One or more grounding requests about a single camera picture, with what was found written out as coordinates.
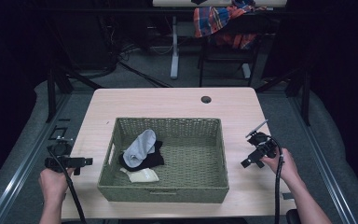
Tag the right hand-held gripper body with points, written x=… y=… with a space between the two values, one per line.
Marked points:
x=262 y=144

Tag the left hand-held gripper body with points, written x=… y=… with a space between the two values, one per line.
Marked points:
x=60 y=157

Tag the green woven basket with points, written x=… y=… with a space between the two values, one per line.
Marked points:
x=195 y=168

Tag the light grey sock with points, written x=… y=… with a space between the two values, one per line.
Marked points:
x=141 y=146

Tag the cream white sock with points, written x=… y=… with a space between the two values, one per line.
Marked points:
x=144 y=176

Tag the black sock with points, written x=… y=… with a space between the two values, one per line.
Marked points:
x=152 y=159

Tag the person's right hand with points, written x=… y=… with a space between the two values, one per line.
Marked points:
x=284 y=168

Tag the person's left hand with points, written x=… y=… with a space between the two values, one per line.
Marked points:
x=53 y=185

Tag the grey tape piece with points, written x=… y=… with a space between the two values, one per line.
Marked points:
x=287 y=196

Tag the black seat edge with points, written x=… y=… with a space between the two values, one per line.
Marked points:
x=293 y=217

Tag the black metal stand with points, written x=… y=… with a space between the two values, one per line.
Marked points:
x=52 y=90
x=304 y=93

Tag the short white desk leg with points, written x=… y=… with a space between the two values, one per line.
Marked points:
x=246 y=71

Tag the black chair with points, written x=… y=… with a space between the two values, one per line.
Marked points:
x=230 y=53

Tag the plaid orange blue cloth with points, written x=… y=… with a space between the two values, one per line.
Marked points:
x=213 y=20

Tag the aluminium floor rail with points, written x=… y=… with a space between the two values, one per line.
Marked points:
x=326 y=174
x=21 y=174

